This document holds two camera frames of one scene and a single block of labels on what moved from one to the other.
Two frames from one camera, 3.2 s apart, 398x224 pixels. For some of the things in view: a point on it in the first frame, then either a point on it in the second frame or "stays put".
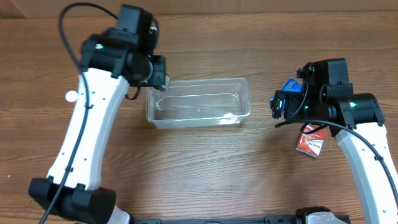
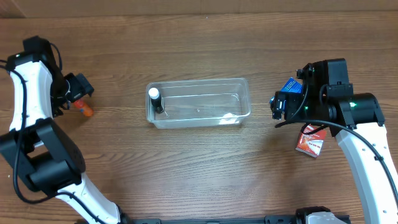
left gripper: x=158 y=72 to x=80 y=88
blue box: x=292 y=86 stays put
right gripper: x=280 y=104 stays put
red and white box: x=311 y=144 stays put
